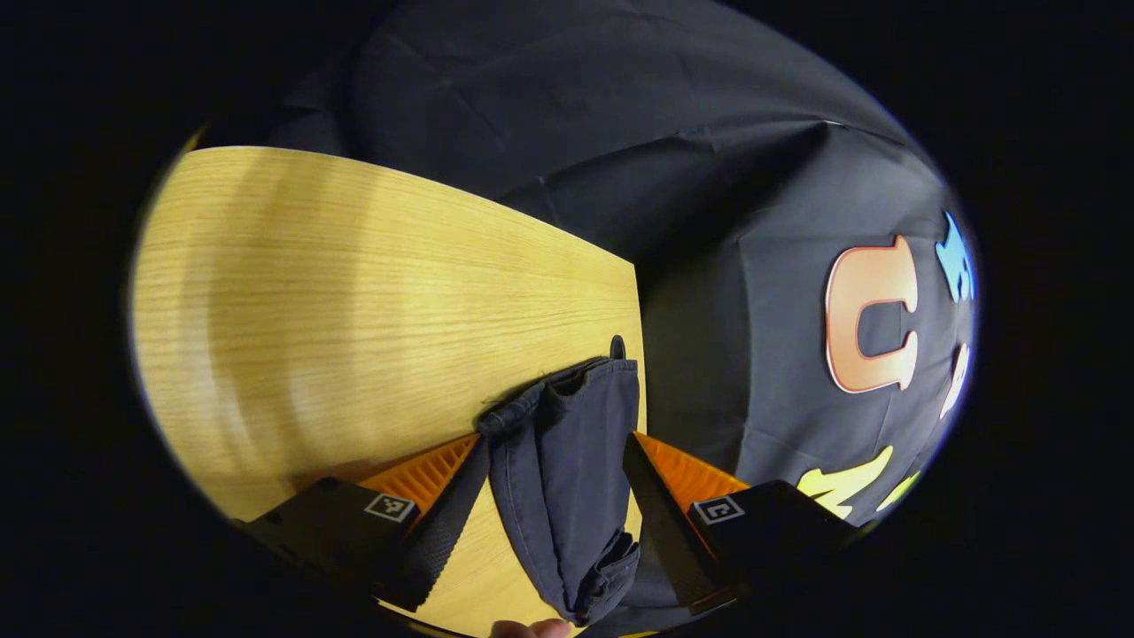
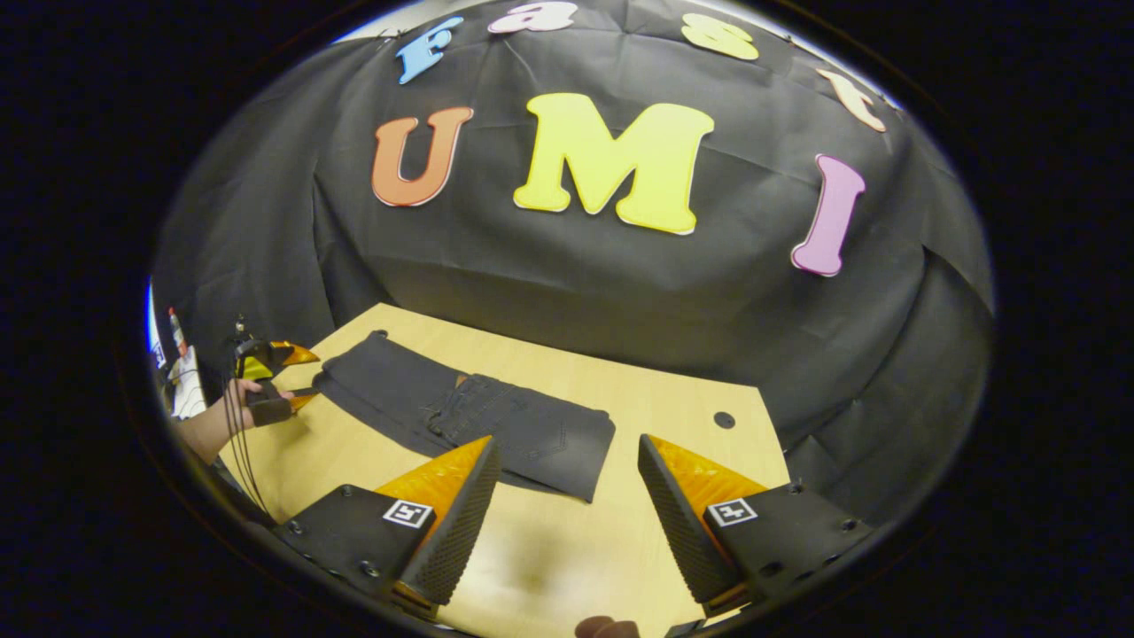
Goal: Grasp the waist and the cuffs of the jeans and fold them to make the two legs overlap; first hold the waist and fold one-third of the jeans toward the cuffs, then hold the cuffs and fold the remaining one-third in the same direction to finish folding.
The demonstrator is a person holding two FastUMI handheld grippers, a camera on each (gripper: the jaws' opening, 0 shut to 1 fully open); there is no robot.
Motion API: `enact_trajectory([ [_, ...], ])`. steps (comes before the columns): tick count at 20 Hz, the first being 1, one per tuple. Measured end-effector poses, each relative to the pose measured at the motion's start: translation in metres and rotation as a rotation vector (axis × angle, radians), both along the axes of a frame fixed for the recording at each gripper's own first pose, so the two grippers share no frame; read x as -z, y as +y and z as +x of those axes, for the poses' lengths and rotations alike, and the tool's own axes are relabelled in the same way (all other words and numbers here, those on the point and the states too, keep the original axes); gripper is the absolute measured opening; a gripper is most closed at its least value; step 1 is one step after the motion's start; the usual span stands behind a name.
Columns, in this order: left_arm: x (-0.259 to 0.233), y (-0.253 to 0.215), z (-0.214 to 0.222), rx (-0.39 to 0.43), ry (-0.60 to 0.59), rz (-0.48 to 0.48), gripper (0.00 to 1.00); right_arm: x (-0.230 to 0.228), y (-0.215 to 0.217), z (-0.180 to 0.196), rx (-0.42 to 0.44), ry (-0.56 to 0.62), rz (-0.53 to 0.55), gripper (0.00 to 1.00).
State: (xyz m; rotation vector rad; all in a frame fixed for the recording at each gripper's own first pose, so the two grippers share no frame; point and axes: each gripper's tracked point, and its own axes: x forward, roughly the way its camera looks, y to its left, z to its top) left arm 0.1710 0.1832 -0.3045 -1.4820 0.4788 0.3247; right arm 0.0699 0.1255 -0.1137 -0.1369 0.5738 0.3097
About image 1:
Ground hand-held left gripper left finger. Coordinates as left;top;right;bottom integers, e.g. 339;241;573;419
232;432;491;614

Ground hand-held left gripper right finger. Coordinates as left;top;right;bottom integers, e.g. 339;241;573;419
622;431;860;617

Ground black jeans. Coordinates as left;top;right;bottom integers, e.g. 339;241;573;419
477;356;710;638

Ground black backdrop cloth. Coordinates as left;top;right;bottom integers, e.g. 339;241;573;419
266;0;980;533

